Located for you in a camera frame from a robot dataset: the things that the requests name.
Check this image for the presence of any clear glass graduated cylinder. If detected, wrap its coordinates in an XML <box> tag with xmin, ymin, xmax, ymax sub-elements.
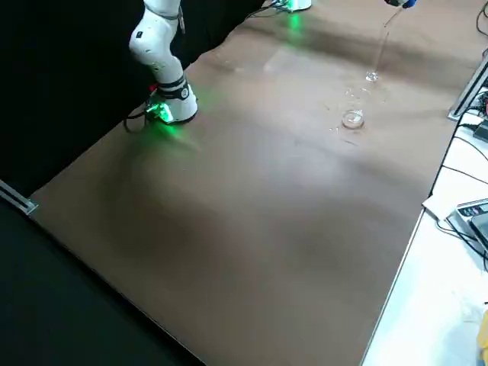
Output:
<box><xmin>364</xmin><ymin>17</ymin><xmax>393</xmax><ymax>83</ymax></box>

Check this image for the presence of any clear glass beaker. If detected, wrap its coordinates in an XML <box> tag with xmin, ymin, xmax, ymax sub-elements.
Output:
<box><xmin>342</xmin><ymin>88</ymin><xmax>368</xmax><ymax>131</ymax></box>

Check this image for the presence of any small black adapter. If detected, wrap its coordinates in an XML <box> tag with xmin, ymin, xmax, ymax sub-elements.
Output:
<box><xmin>472</xmin><ymin>120</ymin><xmax>488</xmax><ymax>143</ymax></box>

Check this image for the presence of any grey device with buttons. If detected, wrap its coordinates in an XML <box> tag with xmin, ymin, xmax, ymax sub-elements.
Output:
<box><xmin>445</xmin><ymin>197</ymin><xmax>488</xmax><ymax>268</ymax></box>

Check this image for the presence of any yellow plastic container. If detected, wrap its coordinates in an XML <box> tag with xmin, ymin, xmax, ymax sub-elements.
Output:
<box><xmin>476</xmin><ymin>307</ymin><xmax>488</xmax><ymax>366</ymax></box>

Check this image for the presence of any aluminium frame post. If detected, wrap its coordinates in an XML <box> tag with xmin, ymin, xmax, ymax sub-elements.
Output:
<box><xmin>448</xmin><ymin>49</ymin><xmax>488</xmax><ymax>121</ymax></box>
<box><xmin>0</xmin><ymin>178</ymin><xmax>40</xmax><ymax>217</ymax></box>

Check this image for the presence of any black base cable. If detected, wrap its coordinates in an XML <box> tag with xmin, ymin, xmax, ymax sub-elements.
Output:
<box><xmin>243</xmin><ymin>0</ymin><xmax>291</xmax><ymax>18</ymax></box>
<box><xmin>124</xmin><ymin>85</ymin><xmax>157</xmax><ymax>134</ymax></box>

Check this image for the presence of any thin black desk cable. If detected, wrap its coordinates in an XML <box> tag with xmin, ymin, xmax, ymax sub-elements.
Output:
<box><xmin>429</xmin><ymin>108</ymin><xmax>488</xmax><ymax>197</ymax></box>

